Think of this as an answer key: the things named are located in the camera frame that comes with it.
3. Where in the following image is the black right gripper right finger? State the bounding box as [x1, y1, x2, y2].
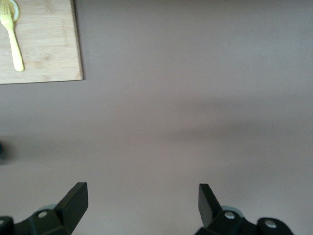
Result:
[194, 183, 294, 235]

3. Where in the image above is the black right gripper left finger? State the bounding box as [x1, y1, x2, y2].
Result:
[0, 182, 88, 235]

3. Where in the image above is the wooden cutting board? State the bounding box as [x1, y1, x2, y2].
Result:
[0, 0, 84, 85]

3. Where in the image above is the yellow plastic fork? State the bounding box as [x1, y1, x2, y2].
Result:
[0, 4, 25, 72]

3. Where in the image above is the yellow lemon slice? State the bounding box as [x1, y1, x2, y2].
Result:
[0, 0, 20, 22]

